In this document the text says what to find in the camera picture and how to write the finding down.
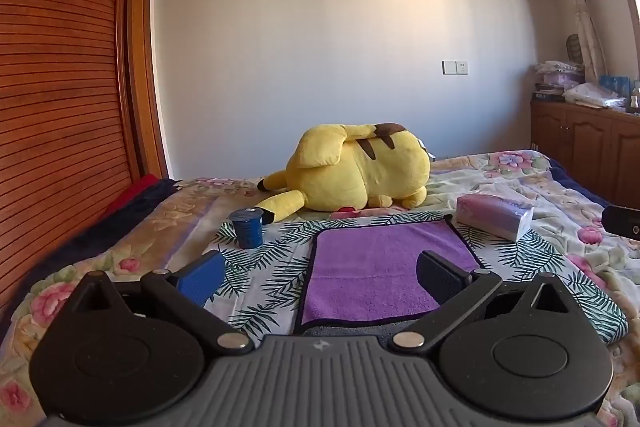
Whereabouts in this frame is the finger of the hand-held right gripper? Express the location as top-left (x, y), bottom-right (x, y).
top-left (601, 205), bottom-right (640, 241)

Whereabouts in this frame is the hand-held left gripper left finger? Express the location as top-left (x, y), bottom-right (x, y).
top-left (65, 251), bottom-right (253, 352)

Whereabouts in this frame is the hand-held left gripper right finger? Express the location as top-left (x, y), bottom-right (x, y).
top-left (392, 251), bottom-right (583, 352)

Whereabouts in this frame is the purple towel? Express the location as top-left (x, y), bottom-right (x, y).
top-left (295, 214), bottom-right (484, 334)

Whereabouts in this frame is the floral bedspread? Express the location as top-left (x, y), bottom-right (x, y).
top-left (0, 149), bottom-right (640, 427)

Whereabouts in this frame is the blue cup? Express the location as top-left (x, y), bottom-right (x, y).
top-left (228, 208), bottom-right (264, 250)

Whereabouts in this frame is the leaf print cloth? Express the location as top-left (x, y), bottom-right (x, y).
top-left (204, 207), bottom-right (629, 348)

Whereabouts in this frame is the pink tissue pack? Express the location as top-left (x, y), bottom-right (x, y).
top-left (455, 190), bottom-right (535, 243)

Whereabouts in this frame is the wooden cabinet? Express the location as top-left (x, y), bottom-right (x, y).
top-left (529, 99), bottom-right (640, 210)

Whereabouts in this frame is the red cloth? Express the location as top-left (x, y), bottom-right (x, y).
top-left (102, 173), bottom-right (162, 217)

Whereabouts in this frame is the dark blue blanket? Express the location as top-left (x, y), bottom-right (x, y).
top-left (17, 178), bottom-right (183, 293)

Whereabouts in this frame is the white plastic bag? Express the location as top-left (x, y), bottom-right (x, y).
top-left (563, 82), bottom-right (627, 110)

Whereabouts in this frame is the blue box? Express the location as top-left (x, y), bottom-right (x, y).
top-left (598, 75), bottom-right (631, 98)

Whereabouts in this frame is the yellow plush toy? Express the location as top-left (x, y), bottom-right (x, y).
top-left (257, 122), bottom-right (432, 224)

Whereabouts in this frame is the stack of folded cloths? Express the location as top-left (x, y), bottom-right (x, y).
top-left (533, 60), bottom-right (587, 101)

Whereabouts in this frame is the wooden louvered wardrobe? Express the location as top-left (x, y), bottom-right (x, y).
top-left (0, 0), bottom-right (170, 323)

